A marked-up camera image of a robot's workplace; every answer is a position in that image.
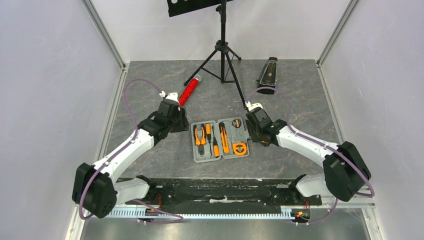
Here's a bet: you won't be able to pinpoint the orange tape measure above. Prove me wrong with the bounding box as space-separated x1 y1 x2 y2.
232 142 248 156

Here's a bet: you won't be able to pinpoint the grey plastic tool case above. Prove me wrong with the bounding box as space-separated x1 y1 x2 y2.
190 117 250 163

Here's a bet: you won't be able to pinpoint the orange black utility knife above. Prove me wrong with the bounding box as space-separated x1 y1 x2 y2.
218 122 230 154

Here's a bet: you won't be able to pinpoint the orange handled screwdriver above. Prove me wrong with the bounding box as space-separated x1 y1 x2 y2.
212 127 220 158
205 123 212 155

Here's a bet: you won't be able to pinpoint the orange handled pliers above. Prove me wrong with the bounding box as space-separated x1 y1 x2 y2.
193 125 206 157

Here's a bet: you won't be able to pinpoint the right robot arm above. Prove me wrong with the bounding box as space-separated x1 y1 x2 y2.
246 103 375 204

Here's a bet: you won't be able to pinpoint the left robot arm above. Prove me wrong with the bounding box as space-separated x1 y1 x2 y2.
71 92 189 218

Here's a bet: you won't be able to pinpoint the red glitter tube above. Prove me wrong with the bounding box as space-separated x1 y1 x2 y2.
179 74 202 107

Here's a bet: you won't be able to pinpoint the black metronome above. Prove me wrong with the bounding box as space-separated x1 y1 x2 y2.
257 57 278 95

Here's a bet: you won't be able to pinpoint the black tripod stand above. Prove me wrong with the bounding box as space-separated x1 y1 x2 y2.
183 0 248 110

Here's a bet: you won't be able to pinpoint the black perforated stand plate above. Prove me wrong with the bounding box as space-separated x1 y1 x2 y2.
166 0 231 18

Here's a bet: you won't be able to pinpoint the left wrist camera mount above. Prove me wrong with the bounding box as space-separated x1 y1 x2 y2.
159 91 180 107

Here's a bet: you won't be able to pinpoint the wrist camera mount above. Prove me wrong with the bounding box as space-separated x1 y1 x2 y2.
159 91 180 107
245 101 263 112

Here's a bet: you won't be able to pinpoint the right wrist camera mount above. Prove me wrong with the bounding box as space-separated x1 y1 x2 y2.
245 101 263 112

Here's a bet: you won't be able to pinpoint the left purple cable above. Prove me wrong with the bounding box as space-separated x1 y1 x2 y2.
78 78 184 225

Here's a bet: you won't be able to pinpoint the purple cable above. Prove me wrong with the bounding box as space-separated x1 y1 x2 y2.
246 86 376 226
78 78 184 225

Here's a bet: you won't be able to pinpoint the grey slotted cable duct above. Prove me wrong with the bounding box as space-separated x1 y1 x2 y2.
106 206 295 220

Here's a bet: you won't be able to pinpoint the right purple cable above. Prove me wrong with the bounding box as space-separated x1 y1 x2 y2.
246 86 376 226

